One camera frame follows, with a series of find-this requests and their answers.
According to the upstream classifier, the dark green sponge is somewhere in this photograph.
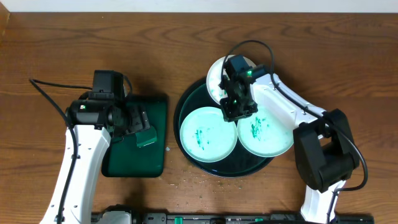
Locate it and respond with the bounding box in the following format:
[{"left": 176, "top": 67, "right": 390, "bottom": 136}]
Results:
[{"left": 136, "top": 126, "right": 157, "bottom": 147}]

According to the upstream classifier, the white plate back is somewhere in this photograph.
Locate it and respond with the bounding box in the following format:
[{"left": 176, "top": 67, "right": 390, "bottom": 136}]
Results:
[{"left": 206, "top": 54, "right": 262, "bottom": 106}]

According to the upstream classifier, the white plate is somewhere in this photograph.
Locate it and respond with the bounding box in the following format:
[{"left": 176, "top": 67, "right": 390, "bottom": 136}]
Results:
[
  {"left": 206, "top": 54, "right": 262, "bottom": 106},
  {"left": 237, "top": 106, "right": 294, "bottom": 157},
  {"left": 180, "top": 106, "right": 238, "bottom": 163}
]

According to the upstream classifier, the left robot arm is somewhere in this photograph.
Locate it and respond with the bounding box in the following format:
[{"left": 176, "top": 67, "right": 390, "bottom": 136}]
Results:
[{"left": 41, "top": 100, "right": 156, "bottom": 223}]

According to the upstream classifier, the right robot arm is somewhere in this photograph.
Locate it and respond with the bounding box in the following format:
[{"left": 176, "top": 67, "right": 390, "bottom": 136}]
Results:
[{"left": 218, "top": 65, "right": 368, "bottom": 223}]

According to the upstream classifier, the green rectangular tray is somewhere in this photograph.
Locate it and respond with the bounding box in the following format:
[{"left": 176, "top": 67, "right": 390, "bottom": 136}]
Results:
[{"left": 101, "top": 95, "right": 168, "bottom": 177}]

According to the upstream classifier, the round black tray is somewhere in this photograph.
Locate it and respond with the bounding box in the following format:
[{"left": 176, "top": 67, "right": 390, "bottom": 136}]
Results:
[{"left": 174, "top": 78, "right": 274, "bottom": 178}]

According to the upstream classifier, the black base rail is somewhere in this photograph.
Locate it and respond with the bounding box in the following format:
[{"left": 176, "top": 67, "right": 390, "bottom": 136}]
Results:
[{"left": 91, "top": 205, "right": 375, "bottom": 224}]

